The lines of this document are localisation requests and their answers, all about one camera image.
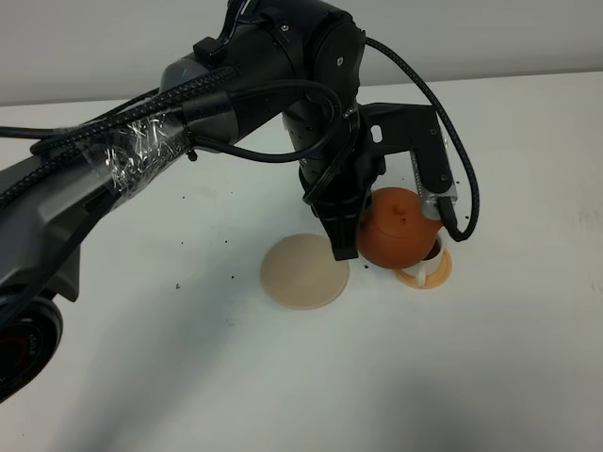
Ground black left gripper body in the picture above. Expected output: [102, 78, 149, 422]
[299, 103, 385, 221]

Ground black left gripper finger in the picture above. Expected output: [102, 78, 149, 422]
[312, 190, 372, 261]

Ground brown clay teapot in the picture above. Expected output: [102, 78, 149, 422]
[357, 187, 442, 269]

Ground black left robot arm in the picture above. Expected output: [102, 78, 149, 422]
[1, 1, 377, 398]

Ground beige round teapot coaster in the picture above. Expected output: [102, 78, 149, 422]
[260, 234, 350, 311]

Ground white teacup near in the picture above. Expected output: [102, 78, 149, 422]
[415, 235, 446, 288]

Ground orange saucer near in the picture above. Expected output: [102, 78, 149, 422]
[393, 248, 452, 290]

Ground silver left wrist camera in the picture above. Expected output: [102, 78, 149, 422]
[356, 103, 457, 220]

